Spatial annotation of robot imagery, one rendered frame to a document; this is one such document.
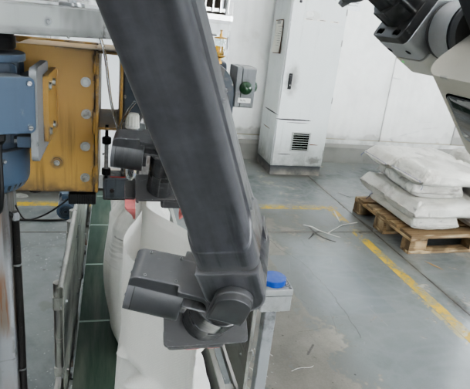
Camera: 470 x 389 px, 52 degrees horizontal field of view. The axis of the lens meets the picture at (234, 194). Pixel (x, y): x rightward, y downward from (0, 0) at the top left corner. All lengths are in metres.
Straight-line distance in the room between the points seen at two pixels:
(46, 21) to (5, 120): 0.19
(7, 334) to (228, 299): 1.03
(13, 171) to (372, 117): 5.26
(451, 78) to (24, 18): 0.66
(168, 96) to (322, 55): 4.61
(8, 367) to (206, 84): 1.24
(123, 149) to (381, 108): 5.23
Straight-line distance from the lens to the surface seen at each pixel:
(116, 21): 0.30
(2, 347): 1.44
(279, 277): 1.19
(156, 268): 0.49
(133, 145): 0.89
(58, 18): 0.94
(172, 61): 0.30
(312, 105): 4.94
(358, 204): 4.23
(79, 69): 1.09
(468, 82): 0.68
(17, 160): 0.96
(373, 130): 6.00
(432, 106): 6.34
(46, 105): 0.97
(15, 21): 0.90
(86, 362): 1.66
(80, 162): 1.13
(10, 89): 0.85
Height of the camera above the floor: 1.42
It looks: 19 degrees down
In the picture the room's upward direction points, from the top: 6 degrees clockwise
